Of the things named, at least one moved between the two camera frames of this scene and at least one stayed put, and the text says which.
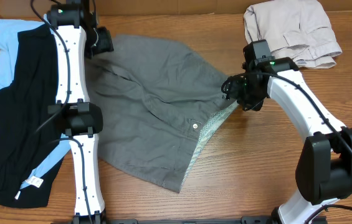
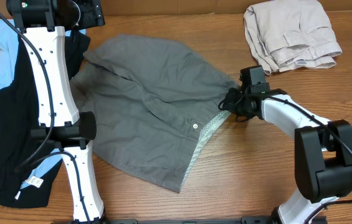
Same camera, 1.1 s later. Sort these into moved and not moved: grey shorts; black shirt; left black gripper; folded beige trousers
Moved: left black gripper
Not moved: grey shorts; black shirt; folded beige trousers
